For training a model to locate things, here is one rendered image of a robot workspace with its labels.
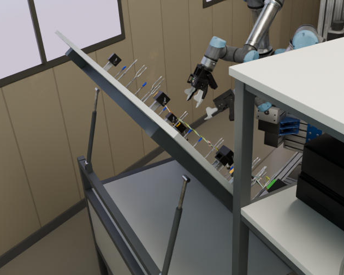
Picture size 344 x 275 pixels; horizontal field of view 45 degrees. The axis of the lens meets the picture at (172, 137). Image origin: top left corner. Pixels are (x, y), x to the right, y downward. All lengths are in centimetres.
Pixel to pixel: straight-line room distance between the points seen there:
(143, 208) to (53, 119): 119
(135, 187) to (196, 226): 47
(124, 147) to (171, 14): 126
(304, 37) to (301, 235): 122
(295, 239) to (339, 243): 10
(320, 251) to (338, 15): 168
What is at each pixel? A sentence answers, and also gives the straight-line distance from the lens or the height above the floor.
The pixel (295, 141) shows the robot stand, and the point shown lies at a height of 86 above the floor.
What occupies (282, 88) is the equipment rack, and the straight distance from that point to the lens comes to 87.
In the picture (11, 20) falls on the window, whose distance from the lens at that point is 278.
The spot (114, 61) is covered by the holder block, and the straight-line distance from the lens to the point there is 176.
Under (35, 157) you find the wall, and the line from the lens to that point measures 311.
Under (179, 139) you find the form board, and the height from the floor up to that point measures 168.
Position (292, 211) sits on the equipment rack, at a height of 146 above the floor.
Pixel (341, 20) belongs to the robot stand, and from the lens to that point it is 253.
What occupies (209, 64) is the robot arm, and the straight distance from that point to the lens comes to 212.
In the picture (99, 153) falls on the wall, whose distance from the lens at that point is 351.
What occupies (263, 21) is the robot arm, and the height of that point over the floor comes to 163.
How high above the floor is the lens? 219
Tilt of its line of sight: 30 degrees down
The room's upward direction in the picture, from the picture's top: 4 degrees counter-clockwise
